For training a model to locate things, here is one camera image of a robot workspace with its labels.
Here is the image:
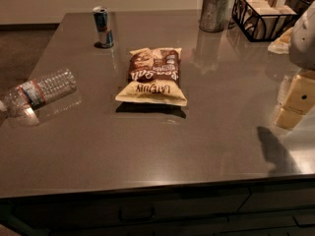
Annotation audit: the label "cabinet drawer with handle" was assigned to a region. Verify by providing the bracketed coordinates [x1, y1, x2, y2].
[13, 188, 249, 231]

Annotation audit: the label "black wire basket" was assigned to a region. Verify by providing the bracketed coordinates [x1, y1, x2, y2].
[232, 0, 297, 41]

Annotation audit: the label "metal tin cup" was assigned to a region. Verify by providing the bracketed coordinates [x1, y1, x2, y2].
[199, 0, 229, 32]

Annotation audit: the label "packets in wire basket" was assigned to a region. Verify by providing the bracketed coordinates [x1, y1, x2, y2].
[242, 0, 296, 40]

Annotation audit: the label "white packet on table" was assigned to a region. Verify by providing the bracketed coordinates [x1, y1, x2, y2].
[268, 28, 293, 54]

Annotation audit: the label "red bull can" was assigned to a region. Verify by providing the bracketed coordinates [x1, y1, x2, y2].
[93, 6, 114, 48]

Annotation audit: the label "brown chips bag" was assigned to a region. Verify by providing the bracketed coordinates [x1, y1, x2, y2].
[115, 47, 187, 106]

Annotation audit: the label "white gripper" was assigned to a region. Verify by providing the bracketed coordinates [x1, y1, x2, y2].
[275, 2, 315, 130]

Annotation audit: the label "clear plastic water bottle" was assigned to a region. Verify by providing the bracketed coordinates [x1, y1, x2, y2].
[0, 69, 77, 117]

